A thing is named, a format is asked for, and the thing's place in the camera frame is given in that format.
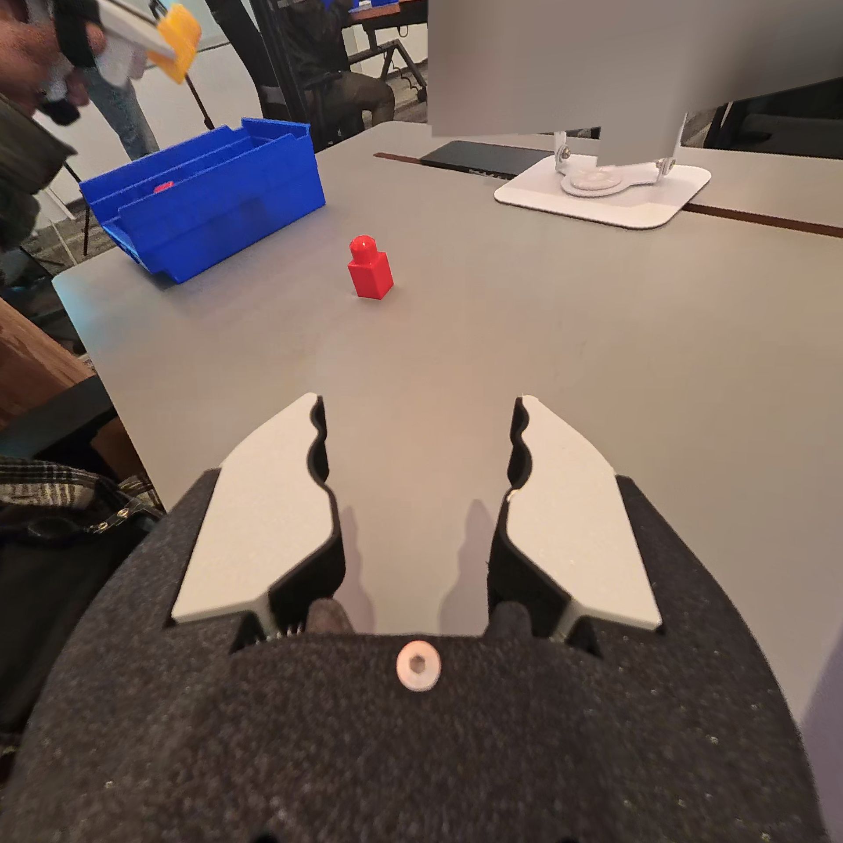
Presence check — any instruction display screen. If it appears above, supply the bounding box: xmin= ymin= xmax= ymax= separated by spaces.
xmin=427 ymin=0 xmax=843 ymax=166

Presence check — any person's left forearm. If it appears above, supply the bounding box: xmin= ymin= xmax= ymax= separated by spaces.
xmin=0 ymin=92 xmax=79 ymax=251

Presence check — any yellow mega block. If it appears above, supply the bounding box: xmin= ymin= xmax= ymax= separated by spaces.
xmin=146 ymin=3 xmax=202 ymax=84

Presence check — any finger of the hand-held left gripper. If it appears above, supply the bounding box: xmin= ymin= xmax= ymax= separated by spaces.
xmin=99 ymin=0 xmax=179 ymax=60

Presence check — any blue plastic bin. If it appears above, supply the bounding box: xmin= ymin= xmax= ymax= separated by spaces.
xmin=79 ymin=117 xmax=327 ymax=285

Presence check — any person's left hand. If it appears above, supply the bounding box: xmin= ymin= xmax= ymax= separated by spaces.
xmin=0 ymin=13 xmax=106 ymax=109

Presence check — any red mega block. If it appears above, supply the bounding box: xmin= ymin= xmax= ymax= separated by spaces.
xmin=347 ymin=235 xmax=395 ymax=301

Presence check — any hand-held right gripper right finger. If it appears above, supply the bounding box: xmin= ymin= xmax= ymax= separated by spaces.
xmin=486 ymin=394 xmax=663 ymax=643

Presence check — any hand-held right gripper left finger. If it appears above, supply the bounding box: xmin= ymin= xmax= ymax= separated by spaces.
xmin=170 ymin=392 xmax=346 ymax=640

